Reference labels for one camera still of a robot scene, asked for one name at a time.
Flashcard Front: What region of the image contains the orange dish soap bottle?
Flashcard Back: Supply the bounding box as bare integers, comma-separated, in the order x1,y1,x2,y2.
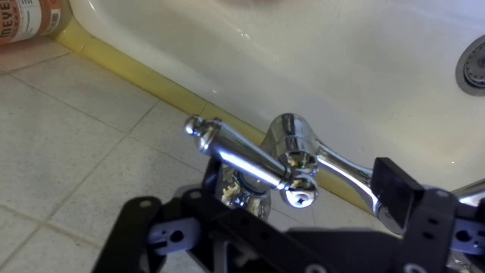
0,0,67,48

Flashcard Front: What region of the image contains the chrome faucet valve body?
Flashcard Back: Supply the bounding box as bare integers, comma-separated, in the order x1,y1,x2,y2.
215,164,271,220

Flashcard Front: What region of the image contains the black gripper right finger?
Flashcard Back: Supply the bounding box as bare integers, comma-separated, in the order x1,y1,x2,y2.
373,156,485,273

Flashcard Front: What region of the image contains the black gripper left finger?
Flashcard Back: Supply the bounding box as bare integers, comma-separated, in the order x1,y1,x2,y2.
92,159,239,273

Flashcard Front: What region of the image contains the metal sink drain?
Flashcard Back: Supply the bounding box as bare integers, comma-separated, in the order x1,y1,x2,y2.
453,33,485,97

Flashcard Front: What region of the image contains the white porcelain sink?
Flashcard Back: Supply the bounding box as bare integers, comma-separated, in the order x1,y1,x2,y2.
67,0,485,214

